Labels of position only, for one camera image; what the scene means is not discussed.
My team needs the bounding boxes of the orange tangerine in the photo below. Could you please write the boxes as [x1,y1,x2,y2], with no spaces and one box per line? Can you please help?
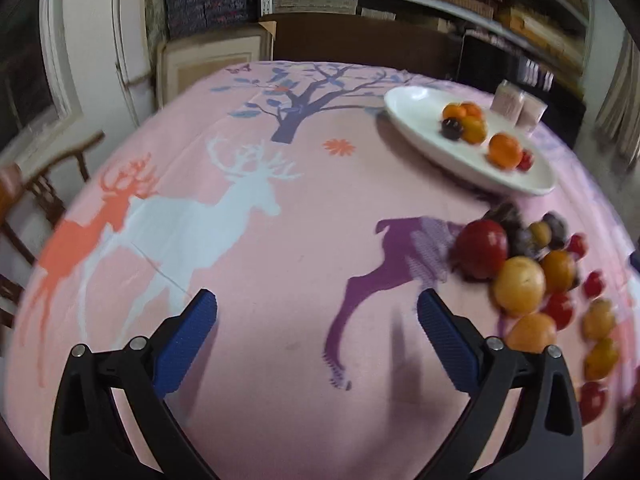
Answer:
[506,312,556,353]

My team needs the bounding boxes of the red cherry tomato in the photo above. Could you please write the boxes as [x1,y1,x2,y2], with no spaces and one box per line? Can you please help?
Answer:
[541,292,575,330]

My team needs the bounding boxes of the large yellow fruit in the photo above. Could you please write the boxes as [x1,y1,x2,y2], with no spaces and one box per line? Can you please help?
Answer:
[491,256,546,318]

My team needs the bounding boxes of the large dark red plum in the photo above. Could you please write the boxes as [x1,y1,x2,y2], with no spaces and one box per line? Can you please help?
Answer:
[452,219,508,281]

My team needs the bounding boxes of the wooden chair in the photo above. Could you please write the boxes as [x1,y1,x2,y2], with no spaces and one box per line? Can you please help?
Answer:
[1,131,113,330]

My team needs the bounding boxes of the large orange on plate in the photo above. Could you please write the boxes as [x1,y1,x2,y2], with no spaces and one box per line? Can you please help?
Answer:
[487,132,523,170]

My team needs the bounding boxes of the pink deer tablecloth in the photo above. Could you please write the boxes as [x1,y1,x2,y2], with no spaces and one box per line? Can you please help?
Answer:
[8,60,637,480]

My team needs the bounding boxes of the dark purple plum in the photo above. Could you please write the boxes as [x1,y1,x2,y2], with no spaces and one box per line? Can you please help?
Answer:
[440,117,463,142]

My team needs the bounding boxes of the white paper cup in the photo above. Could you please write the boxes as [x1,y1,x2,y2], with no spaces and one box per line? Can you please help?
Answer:
[516,93,548,133]

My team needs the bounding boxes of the pink drink can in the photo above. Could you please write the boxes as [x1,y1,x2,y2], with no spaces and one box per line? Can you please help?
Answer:
[490,80,525,125]

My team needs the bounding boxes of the white oval plate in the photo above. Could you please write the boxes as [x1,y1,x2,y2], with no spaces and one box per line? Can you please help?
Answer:
[384,86,556,196]

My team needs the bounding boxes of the dark monitor screen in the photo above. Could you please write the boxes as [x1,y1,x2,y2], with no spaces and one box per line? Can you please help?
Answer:
[456,34,586,143]

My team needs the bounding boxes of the framed cardboard panel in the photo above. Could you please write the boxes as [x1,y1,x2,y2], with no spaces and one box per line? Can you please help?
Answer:
[155,24,274,108]

